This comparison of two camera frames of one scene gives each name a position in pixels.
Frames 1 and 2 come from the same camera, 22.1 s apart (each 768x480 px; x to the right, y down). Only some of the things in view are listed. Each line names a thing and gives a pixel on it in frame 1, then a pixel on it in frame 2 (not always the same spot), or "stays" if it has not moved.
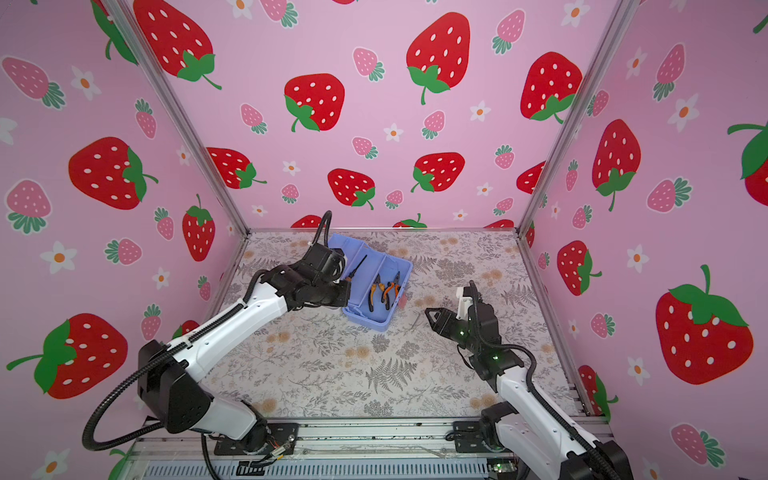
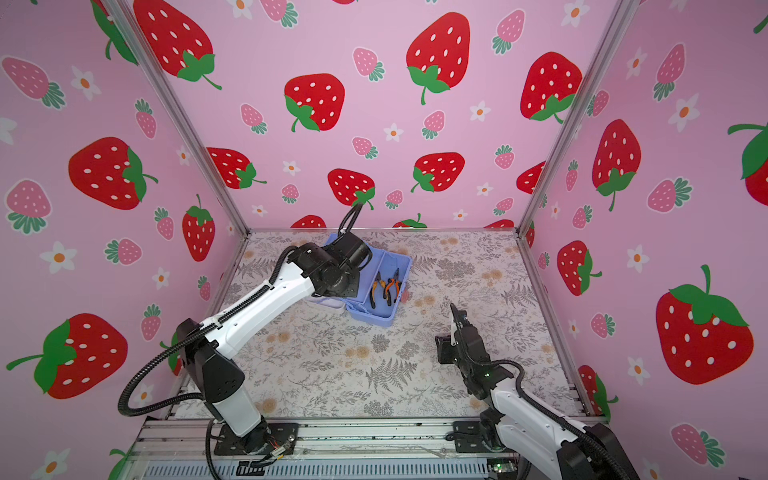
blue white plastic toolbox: [377, 281] stays
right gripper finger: [444, 328] -> [459, 316]
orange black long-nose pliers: [390, 285] stays
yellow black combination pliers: [372, 290] stays
